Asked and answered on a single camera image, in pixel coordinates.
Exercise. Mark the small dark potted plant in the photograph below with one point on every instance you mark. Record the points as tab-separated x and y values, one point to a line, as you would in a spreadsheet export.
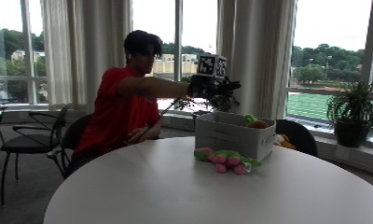
214	99

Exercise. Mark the white cube of black markers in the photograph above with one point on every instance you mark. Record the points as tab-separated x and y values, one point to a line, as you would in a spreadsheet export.
211	66

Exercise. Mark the beige curtain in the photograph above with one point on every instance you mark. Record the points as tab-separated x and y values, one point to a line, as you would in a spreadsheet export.
85	53
257	59

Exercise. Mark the orange and green soft toy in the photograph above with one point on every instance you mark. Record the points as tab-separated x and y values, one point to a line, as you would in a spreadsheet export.
255	122

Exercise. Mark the white fabric storage box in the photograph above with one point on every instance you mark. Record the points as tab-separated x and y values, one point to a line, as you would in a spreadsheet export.
232	137

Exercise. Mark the orange and white soft toy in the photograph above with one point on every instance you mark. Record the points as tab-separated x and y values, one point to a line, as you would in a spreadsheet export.
284	141

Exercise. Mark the black round-backed chair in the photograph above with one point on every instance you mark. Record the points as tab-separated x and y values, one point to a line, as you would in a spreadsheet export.
296	137

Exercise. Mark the pink and green soft toy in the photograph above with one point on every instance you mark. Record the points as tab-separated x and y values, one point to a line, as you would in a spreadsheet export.
228	158

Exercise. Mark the the person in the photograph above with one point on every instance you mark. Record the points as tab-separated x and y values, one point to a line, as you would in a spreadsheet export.
116	105

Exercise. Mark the large potted green plant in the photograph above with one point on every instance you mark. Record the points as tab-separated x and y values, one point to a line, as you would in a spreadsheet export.
355	115

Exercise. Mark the black chair with armrests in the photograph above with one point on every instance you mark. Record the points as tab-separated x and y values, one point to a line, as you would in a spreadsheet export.
34	140

